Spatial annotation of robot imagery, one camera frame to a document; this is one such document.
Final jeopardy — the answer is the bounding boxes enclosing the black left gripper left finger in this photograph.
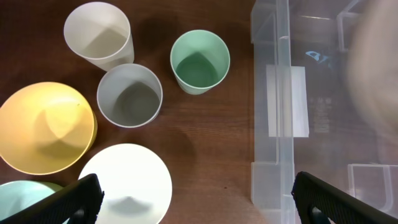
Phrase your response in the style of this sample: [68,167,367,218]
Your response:
[1,174,104,224]

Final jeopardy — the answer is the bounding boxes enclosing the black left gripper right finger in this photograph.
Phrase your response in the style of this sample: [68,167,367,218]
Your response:
[291,172,397,224]

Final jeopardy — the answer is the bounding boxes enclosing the grey plastic cup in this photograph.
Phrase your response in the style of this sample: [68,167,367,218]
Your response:
[96,63,164,128]

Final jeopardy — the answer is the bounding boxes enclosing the beige plastic bowl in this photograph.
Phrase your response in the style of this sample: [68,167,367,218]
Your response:
[348,0,397,140]

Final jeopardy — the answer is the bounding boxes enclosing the green plastic cup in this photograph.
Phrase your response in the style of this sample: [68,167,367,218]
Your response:
[170,29,231,95]

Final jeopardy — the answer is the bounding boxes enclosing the white plastic bowl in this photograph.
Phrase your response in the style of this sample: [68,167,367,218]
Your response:
[79,143,172,224]

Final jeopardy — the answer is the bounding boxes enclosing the light teal plastic bowl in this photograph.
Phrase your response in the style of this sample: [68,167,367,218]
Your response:
[1,180,63,223]

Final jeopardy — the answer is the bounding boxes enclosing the yellow plastic bowl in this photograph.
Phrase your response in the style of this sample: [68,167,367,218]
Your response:
[1,82,98,175]

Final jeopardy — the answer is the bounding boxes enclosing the clear plastic storage bin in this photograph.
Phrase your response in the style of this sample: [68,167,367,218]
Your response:
[251,1,397,223]

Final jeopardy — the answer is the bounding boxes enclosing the cream plastic cup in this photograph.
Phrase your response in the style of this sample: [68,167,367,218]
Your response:
[63,1,134,71]

